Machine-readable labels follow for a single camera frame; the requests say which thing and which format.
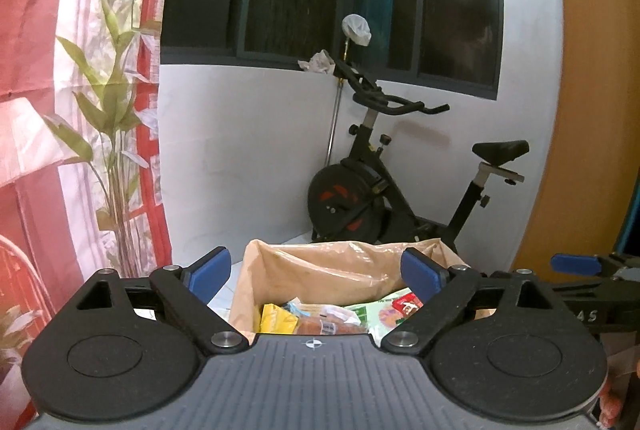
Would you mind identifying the person's right hand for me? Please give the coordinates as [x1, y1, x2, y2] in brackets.
[597, 335, 640, 430]

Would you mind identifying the white rag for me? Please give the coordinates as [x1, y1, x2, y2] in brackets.
[298, 50, 336, 75]

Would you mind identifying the clear plastic bag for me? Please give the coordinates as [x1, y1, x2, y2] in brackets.
[341, 13, 373, 47]

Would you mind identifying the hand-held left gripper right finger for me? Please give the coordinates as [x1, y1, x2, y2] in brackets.
[380, 246, 568, 353]

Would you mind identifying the yellow snack packet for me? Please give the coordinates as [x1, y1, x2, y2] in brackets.
[259, 303, 301, 335]

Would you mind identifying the printed plant curtain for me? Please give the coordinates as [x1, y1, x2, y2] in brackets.
[0, 0, 183, 411]

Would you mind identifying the small red snack packet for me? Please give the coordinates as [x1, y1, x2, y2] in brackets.
[392, 297, 423, 316]

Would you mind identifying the teal blue panel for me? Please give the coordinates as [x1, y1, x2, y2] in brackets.
[617, 205, 640, 253]

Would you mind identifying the taped cardboard box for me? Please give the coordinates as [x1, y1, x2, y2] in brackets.
[227, 237, 496, 341]

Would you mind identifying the wooden door panel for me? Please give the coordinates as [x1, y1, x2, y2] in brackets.
[510, 0, 640, 276]

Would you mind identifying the green snack packet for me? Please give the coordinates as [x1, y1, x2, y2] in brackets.
[345, 287, 416, 336]

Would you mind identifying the metal pole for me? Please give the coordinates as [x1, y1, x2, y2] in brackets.
[325, 38, 351, 166]

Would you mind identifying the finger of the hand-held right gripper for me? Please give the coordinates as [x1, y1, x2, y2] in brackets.
[550, 253, 621, 282]

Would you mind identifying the black exercise bike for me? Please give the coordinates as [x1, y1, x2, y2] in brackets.
[306, 58, 531, 251]

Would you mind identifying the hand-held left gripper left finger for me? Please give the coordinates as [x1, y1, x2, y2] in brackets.
[75, 246, 248, 353]

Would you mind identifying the brown pastry snack packet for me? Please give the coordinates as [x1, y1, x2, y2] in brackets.
[297, 315, 351, 336]

